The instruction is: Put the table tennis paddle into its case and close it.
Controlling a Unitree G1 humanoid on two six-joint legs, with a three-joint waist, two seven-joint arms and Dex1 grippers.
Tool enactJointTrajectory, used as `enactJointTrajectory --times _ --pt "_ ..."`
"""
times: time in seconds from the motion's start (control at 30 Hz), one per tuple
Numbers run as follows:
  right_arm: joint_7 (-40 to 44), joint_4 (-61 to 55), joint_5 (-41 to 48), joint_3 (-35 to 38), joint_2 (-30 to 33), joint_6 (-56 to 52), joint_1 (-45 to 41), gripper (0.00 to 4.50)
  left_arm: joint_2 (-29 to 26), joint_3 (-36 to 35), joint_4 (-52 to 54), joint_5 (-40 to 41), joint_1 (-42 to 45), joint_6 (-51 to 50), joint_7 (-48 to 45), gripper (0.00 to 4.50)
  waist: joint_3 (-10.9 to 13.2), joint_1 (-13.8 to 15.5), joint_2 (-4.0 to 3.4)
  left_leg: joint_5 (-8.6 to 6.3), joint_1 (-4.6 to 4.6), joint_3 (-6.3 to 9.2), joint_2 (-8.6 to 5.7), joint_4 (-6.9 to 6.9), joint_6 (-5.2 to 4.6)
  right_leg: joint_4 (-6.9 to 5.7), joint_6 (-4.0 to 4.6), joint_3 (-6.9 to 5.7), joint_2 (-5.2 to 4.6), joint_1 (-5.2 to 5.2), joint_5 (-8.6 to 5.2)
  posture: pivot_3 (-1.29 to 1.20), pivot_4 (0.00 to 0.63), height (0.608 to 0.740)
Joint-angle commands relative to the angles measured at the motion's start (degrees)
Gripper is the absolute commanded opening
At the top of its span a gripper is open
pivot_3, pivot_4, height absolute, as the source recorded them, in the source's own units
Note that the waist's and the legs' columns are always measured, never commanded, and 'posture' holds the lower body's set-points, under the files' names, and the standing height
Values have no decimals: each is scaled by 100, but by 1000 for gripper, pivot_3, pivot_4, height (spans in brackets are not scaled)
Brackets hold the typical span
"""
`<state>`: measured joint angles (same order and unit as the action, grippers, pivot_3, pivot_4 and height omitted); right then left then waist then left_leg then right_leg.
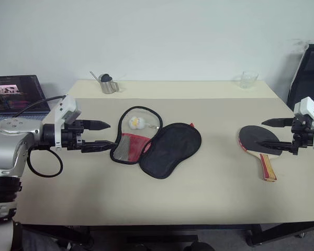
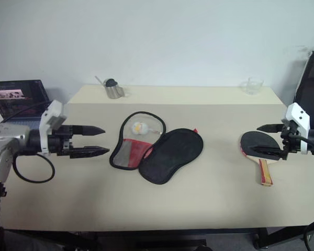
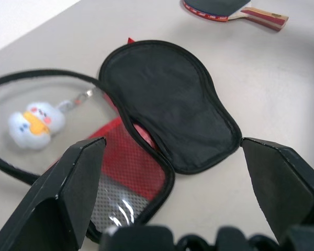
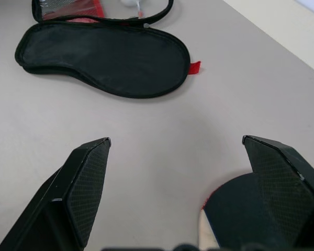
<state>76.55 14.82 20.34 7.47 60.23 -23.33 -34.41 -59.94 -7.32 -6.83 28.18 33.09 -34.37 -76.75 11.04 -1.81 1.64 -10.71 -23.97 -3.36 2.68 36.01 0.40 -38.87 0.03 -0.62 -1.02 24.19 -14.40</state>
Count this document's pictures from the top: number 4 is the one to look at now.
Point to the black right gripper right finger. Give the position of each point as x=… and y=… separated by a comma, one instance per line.
x=290, y=193

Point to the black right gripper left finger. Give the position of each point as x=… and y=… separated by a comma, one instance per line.
x=68, y=198

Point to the dark round pad red-edged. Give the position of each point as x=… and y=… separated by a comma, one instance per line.
x=233, y=209

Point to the black and red paddle case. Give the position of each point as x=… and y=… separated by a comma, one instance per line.
x=102, y=57

